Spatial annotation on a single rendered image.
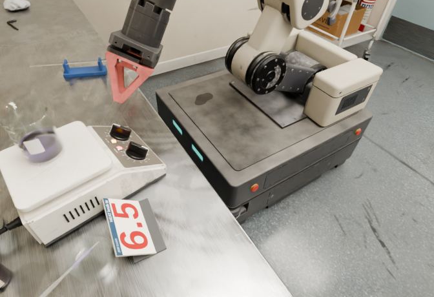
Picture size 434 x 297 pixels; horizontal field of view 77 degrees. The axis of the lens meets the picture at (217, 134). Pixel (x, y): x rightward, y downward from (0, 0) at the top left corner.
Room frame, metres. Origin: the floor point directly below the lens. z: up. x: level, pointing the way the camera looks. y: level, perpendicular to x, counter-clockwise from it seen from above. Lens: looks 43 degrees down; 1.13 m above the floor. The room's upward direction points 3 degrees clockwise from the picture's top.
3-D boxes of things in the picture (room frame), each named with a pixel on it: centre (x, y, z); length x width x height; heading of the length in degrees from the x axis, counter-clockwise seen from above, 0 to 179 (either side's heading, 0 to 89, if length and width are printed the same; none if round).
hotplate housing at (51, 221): (0.26, 0.20, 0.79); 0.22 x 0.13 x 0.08; 134
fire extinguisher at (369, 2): (2.88, -1.38, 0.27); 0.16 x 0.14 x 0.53; 125
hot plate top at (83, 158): (0.24, 0.22, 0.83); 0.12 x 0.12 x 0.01; 44
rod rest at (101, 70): (0.60, 0.34, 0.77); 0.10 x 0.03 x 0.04; 106
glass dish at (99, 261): (0.14, 0.15, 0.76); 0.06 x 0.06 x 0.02
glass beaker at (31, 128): (0.25, 0.24, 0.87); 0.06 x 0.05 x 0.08; 54
